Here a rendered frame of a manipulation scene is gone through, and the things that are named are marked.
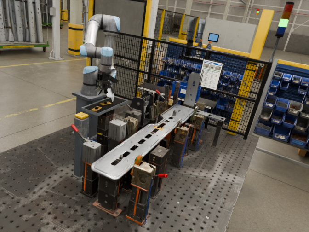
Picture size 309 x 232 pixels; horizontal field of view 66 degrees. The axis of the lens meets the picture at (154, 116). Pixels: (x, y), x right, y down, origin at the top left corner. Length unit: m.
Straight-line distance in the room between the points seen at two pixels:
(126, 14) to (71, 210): 3.35
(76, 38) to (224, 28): 5.15
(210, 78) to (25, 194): 2.00
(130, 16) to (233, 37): 4.87
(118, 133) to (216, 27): 7.31
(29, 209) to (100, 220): 0.40
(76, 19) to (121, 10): 5.22
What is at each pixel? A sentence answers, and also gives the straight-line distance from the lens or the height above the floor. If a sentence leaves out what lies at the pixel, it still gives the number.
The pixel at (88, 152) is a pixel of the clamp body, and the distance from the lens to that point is 1.44.
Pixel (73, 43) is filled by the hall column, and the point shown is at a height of 0.45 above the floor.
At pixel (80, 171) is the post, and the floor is 0.76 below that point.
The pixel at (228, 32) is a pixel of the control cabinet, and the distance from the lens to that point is 8.49.
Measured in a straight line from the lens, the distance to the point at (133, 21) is 4.17.
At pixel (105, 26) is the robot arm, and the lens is 2.03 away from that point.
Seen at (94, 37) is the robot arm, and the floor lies 1.59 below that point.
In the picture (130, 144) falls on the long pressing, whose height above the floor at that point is 1.00.
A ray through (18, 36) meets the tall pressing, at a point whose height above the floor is 0.50.
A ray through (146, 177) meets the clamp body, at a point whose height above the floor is 1.02.
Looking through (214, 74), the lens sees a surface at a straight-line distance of 2.67.
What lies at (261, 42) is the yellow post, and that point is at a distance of 2.63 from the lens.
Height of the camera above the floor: 1.79
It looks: 22 degrees down
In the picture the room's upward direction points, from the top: 9 degrees clockwise
